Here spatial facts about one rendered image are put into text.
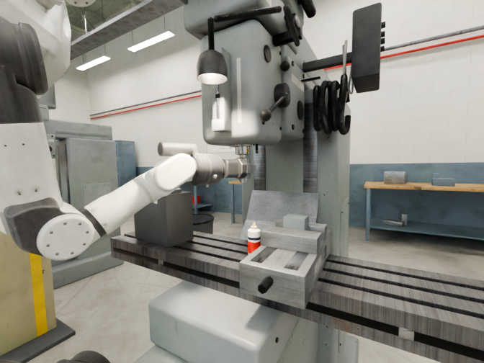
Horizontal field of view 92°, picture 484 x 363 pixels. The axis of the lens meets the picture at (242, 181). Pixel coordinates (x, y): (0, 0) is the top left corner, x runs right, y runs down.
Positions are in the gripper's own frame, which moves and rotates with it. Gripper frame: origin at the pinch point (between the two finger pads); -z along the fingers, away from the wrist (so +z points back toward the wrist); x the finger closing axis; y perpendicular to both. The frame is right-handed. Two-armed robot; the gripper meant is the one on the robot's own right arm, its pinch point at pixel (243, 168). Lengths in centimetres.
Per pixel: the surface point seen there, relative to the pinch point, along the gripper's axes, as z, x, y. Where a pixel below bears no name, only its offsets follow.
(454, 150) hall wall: -443, 2, -21
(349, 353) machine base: -74, -2, 103
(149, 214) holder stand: 18.9, 31.8, 17.2
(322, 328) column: -42, -5, 71
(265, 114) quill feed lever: 6.6, -16.1, -13.1
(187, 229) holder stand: 7.7, 23.5, 23.1
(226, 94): 10.4, -5.6, -19.6
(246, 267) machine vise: 15.3, -18.4, 21.7
